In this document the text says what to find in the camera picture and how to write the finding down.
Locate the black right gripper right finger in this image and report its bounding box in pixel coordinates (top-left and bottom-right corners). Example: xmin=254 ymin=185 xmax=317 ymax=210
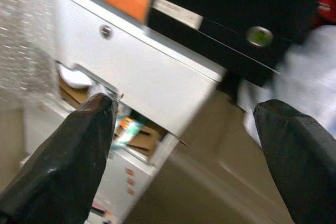
xmin=253 ymin=99 xmax=336 ymax=224

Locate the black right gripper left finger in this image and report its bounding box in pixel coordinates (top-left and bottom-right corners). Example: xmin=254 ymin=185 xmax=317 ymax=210
xmin=0 ymin=93 xmax=118 ymax=224

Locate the colourful printed packet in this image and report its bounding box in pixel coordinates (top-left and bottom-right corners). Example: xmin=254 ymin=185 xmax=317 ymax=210
xmin=114 ymin=115 xmax=144 ymax=147

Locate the white rounded item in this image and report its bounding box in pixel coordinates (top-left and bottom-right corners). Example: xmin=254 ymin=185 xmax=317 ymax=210
xmin=56 ymin=62 xmax=94 ymax=90

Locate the white cloth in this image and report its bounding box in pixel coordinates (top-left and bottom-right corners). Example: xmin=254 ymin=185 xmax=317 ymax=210
xmin=237 ymin=24 xmax=336 ymax=147

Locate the brown cardboard piece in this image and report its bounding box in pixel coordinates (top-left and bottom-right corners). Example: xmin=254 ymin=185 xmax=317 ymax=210
xmin=59 ymin=78 xmax=169 ymax=158

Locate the white drawer cabinet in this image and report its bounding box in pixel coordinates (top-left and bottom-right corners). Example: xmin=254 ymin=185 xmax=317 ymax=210
xmin=20 ymin=0 xmax=226 ymax=224

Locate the red object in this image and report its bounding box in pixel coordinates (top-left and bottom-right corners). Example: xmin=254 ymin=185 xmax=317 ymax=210
xmin=313 ymin=0 xmax=336 ymax=28

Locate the black computer case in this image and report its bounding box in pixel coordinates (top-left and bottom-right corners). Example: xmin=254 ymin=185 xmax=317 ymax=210
xmin=146 ymin=0 xmax=320 ymax=88

